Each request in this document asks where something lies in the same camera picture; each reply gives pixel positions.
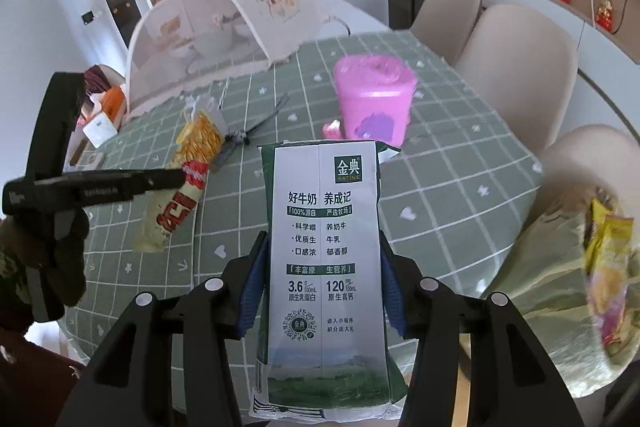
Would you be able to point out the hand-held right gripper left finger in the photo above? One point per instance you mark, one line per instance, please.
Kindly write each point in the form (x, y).
(252, 292)

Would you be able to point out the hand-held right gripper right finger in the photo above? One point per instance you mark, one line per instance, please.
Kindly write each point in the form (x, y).
(395, 307)

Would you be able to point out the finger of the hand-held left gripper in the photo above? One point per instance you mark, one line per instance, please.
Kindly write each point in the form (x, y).
(130, 184)

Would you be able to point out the green white milk carton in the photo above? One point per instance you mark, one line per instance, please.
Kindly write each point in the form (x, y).
(325, 257)

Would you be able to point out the yellow red snack packet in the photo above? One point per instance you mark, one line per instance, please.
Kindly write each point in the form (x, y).
(200, 142)

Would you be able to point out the pale green plastic bag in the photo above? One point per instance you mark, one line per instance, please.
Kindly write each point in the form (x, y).
(540, 287)

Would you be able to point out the pink yellow wrapper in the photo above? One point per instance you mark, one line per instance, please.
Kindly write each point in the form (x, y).
(612, 282)

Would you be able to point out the person's left forearm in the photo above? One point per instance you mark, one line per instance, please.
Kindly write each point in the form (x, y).
(12, 257)

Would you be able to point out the white box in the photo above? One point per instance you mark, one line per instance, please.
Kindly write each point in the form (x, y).
(99, 129)

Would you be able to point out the orange packet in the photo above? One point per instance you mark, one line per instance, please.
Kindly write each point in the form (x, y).
(114, 101)

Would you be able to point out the black metal scissors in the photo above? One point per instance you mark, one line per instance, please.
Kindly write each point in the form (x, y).
(237, 139)

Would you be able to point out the green checked tablecloth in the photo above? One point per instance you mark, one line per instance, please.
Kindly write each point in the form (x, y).
(450, 167)

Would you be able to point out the dark door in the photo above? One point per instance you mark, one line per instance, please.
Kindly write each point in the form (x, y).
(117, 2)

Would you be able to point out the mesh food cover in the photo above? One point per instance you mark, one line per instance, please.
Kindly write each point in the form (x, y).
(215, 22)

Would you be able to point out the pink waste bin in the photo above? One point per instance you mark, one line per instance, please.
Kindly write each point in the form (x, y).
(375, 102)

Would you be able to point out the dark red clothing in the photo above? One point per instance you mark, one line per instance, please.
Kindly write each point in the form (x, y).
(30, 382)

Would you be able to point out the beige chair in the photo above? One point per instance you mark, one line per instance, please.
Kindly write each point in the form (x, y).
(585, 167)
(520, 72)
(445, 17)

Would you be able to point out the white sideboard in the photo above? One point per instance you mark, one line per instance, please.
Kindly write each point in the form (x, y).
(600, 72)

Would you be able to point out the wall switch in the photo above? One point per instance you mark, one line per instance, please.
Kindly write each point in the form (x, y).
(87, 16)

